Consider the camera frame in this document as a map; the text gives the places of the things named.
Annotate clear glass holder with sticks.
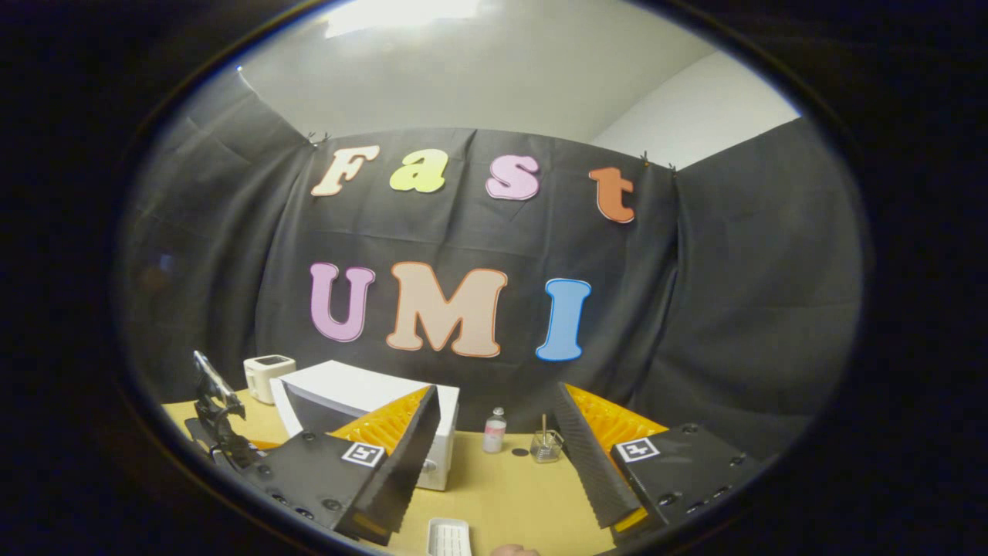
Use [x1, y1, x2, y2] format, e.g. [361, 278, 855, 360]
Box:
[530, 414, 565, 464]

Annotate black backdrop cloth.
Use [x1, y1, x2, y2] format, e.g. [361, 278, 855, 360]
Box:
[120, 66, 865, 464]

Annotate white microwave oven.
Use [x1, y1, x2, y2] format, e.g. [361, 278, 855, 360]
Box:
[269, 360, 461, 492]

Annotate white ribbed tray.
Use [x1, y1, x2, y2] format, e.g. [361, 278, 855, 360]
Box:
[426, 517, 472, 556]

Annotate small white toaster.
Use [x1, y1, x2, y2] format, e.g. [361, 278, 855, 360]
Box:
[243, 354, 297, 405]

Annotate small bottle with pink label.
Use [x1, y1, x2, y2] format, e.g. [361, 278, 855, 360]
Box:
[483, 407, 508, 454]

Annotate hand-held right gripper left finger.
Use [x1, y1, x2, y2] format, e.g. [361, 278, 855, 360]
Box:
[245, 385, 442, 546]

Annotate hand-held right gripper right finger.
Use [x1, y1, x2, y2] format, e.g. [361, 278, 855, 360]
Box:
[553, 382, 763, 547]

